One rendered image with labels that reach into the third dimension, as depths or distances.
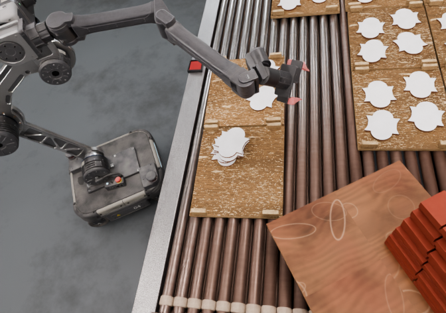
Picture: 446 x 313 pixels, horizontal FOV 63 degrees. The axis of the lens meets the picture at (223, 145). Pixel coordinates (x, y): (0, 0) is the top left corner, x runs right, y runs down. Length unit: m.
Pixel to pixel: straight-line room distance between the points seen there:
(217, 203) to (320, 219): 0.40
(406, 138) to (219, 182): 0.73
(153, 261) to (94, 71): 2.56
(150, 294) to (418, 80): 1.34
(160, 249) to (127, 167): 1.16
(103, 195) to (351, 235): 1.69
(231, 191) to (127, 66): 2.36
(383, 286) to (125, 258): 1.73
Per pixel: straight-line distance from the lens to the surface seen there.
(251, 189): 1.41
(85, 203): 2.54
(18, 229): 3.07
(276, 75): 1.14
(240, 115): 1.62
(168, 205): 1.49
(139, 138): 2.63
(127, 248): 2.55
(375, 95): 1.66
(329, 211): 1.25
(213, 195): 1.43
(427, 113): 1.63
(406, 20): 2.01
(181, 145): 1.62
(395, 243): 1.16
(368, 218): 1.26
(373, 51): 1.83
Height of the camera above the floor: 2.19
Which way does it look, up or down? 54 degrees down
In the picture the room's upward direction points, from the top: 19 degrees counter-clockwise
